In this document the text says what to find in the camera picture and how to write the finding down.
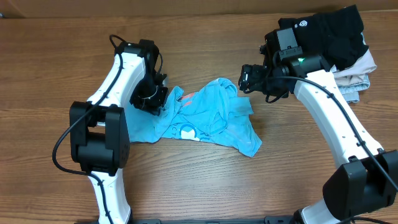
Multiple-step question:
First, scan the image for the light blue printed t-shirt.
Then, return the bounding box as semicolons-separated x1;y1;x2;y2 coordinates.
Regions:
125;78;262;157

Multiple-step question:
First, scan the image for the black folded garment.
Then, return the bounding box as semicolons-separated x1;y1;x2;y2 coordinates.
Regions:
278;5;369;70

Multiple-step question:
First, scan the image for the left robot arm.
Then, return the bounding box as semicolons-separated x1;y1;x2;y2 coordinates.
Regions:
69;39;168;223

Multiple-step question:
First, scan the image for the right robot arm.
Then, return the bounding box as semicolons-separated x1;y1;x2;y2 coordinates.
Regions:
238;28;397;224

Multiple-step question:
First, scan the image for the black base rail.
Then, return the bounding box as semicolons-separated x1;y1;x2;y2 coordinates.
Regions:
74;215;352;224

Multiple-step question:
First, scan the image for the beige folded garment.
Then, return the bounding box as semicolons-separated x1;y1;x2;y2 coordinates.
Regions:
331;50;377;91

